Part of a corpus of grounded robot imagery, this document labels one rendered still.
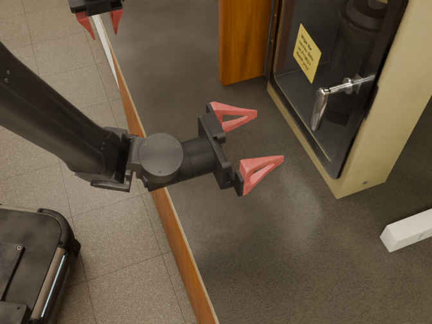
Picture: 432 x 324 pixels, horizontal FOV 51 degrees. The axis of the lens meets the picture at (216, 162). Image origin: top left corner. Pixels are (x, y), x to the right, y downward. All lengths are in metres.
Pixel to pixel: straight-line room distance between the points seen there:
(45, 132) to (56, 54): 2.30
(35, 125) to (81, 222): 1.57
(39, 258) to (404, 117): 1.30
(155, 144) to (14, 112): 0.21
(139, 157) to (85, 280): 1.35
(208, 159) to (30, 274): 1.13
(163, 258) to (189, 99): 0.95
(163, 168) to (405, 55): 0.35
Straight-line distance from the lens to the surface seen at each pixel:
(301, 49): 0.84
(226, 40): 0.99
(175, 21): 1.27
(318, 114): 0.74
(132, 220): 1.97
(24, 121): 0.45
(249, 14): 0.98
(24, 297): 1.66
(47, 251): 1.71
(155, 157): 0.58
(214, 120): 0.68
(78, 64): 2.67
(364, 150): 0.80
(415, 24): 0.63
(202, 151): 0.65
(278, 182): 0.91
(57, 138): 0.49
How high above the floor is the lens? 1.69
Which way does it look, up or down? 54 degrees down
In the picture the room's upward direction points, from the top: straight up
